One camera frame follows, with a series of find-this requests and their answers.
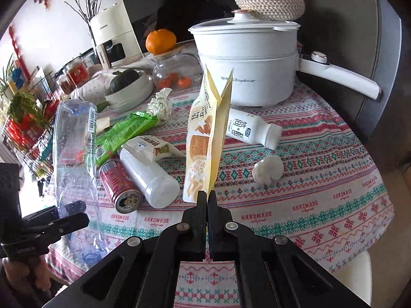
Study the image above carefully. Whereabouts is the red drink can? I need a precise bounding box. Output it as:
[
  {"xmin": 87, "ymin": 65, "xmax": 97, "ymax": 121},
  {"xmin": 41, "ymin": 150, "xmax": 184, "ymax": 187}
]
[{"xmin": 98, "ymin": 159, "xmax": 144, "ymax": 210}]

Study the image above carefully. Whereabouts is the red wall hanging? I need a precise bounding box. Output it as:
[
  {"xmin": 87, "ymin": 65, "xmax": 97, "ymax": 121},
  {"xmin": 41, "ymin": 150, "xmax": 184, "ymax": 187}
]
[{"xmin": 8, "ymin": 26, "xmax": 26, "ymax": 81}]

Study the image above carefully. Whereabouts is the red-label glass jar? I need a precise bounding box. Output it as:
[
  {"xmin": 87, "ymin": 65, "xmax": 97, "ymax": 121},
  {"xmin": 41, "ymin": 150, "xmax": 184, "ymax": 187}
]
[{"xmin": 66, "ymin": 58, "xmax": 89, "ymax": 87}]

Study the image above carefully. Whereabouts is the white electric pot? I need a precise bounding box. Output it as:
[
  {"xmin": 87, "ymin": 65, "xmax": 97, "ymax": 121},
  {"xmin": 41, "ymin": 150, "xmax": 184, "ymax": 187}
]
[{"xmin": 189, "ymin": 29, "xmax": 382, "ymax": 107}]

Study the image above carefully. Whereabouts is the white floral cloth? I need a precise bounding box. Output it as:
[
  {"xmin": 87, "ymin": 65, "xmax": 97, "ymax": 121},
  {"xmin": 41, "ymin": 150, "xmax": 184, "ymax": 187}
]
[{"xmin": 71, "ymin": 70, "xmax": 151, "ymax": 103}]

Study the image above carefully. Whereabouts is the green-white paper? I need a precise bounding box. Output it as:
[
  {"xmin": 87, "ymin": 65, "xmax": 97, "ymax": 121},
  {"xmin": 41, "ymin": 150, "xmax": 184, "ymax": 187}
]
[{"xmin": 147, "ymin": 88, "xmax": 173, "ymax": 126}]

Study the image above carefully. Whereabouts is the leafy green plant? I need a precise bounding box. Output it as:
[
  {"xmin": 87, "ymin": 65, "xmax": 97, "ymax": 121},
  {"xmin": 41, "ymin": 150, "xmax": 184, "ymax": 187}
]
[{"xmin": 6, "ymin": 91, "xmax": 49, "ymax": 129}]

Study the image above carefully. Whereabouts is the woven rope basket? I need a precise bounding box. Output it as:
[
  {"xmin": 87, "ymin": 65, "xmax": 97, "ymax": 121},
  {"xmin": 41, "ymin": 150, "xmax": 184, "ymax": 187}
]
[{"xmin": 229, "ymin": 0, "xmax": 305, "ymax": 20}]

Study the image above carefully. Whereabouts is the small white snack wrapper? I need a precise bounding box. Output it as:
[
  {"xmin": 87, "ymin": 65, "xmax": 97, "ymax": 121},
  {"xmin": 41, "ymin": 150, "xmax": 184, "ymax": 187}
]
[{"xmin": 121, "ymin": 135, "xmax": 187, "ymax": 167}]

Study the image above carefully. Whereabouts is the spiky green plant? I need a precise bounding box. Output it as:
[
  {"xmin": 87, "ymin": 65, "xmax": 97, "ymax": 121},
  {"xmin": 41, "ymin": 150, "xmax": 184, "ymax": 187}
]
[{"xmin": 0, "ymin": 54, "xmax": 15, "ymax": 97}]

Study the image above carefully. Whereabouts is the patterned tablecloth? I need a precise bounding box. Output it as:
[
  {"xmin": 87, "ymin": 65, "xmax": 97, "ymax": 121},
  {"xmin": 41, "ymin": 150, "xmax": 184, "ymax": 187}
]
[{"xmin": 45, "ymin": 42, "xmax": 395, "ymax": 308}]

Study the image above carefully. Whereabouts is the yellow snack bag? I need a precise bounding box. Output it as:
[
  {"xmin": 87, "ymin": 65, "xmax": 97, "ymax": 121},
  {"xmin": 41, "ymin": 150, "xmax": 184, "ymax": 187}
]
[{"xmin": 182, "ymin": 64, "xmax": 234, "ymax": 203}]

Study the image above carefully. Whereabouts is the clear plastic bottle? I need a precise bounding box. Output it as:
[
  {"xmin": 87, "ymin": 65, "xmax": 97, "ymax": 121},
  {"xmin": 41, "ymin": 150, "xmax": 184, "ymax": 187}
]
[{"xmin": 53, "ymin": 100, "xmax": 108, "ymax": 264}]

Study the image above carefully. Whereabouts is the green snack wrapper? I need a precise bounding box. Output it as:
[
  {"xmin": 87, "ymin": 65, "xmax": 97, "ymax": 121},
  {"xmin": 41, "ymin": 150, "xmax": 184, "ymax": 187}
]
[{"xmin": 93, "ymin": 111, "xmax": 159, "ymax": 167}]

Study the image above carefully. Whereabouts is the bare branch bundle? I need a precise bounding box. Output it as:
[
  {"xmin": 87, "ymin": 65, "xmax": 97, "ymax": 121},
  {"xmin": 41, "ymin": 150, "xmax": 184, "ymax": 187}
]
[{"xmin": 66, "ymin": 0, "xmax": 103, "ymax": 39}]

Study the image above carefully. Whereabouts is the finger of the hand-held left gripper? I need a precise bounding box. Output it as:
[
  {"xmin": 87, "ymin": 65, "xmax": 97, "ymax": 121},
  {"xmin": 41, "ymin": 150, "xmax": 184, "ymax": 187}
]
[
  {"xmin": 20, "ymin": 203, "xmax": 87, "ymax": 224},
  {"xmin": 21, "ymin": 212, "xmax": 90, "ymax": 242}
]

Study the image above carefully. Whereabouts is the plain white plastic bottle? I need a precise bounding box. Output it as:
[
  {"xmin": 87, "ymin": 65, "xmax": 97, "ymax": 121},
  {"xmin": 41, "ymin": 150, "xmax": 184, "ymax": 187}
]
[{"xmin": 119, "ymin": 148, "xmax": 181, "ymax": 209}]

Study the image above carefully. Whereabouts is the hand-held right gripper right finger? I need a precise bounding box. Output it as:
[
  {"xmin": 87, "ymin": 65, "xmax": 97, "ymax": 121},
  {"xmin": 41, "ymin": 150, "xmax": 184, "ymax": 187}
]
[{"xmin": 208, "ymin": 191, "xmax": 370, "ymax": 308}]

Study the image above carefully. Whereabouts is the green pumpkin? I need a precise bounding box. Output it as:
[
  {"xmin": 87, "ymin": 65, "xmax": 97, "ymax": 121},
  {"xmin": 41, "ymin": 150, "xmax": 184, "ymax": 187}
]
[{"xmin": 110, "ymin": 69, "xmax": 141, "ymax": 94}]

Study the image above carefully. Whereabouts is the stack of white plates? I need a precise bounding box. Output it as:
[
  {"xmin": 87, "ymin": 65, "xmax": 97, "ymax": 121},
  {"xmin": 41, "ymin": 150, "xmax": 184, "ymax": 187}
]
[{"xmin": 107, "ymin": 98, "xmax": 152, "ymax": 113}]

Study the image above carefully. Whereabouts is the small red-filled glass jar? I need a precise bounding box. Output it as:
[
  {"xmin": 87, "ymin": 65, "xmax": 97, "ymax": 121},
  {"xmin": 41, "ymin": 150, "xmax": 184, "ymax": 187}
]
[{"xmin": 56, "ymin": 72, "xmax": 73, "ymax": 94}]

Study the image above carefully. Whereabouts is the crumpled white tissue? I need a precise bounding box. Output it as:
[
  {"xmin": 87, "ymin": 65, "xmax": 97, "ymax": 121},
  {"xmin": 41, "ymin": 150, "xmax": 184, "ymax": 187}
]
[{"xmin": 252, "ymin": 155, "xmax": 285, "ymax": 185}]

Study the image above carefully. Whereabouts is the black-door microwave oven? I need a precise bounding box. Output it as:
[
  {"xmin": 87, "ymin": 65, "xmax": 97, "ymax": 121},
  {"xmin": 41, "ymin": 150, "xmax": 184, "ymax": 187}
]
[{"xmin": 122, "ymin": 0, "xmax": 232, "ymax": 55}]

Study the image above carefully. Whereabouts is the person's left hand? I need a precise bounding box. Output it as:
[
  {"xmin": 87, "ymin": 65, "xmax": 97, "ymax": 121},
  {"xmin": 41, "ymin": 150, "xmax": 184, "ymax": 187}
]
[{"xmin": 2, "ymin": 257, "xmax": 50, "ymax": 291}]

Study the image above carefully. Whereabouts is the glass jar with wooden lid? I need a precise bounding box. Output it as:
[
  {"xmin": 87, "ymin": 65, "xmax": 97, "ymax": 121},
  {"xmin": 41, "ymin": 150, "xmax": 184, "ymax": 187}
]
[{"xmin": 152, "ymin": 46, "xmax": 201, "ymax": 90}]

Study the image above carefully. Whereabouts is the white bowl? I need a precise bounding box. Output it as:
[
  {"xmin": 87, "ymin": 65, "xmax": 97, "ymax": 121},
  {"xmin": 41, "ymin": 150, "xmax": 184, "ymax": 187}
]
[{"xmin": 104, "ymin": 74, "xmax": 155, "ymax": 105}]

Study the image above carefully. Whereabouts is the large orange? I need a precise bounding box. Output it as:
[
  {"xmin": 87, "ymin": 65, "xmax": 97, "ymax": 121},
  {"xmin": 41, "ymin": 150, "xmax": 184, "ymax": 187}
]
[{"xmin": 145, "ymin": 29, "xmax": 177, "ymax": 55}]

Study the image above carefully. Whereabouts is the cream kitchen appliance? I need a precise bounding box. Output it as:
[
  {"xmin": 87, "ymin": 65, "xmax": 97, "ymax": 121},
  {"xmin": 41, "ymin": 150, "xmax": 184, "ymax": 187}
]
[{"xmin": 89, "ymin": 2, "xmax": 143, "ymax": 69}]

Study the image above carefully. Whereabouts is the grey refrigerator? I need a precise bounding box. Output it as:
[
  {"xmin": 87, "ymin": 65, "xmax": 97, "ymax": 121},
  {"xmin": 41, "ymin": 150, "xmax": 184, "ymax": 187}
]
[{"xmin": 298, "ymin": 0, "xmax": 405, "ymax": 142}]

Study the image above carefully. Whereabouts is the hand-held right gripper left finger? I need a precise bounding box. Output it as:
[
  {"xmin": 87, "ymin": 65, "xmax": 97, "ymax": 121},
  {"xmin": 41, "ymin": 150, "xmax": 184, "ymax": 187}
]
[{"xmin": 42, "ymin": 191, "xmax": 209, "ymax": 308}]

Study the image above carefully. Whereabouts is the printed white yogurt bottle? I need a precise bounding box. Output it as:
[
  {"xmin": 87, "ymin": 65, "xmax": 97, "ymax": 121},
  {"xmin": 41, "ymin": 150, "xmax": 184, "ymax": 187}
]
[{"xmin": 225, "ymin": 107, "xmax": 283, "ymax": 151}]

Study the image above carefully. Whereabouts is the black wire rack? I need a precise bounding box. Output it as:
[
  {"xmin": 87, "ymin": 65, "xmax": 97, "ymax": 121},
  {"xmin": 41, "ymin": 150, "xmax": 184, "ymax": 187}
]
[{"xmin": 0, "ymin": 71, "xmax": 74, "ymax": 180}]

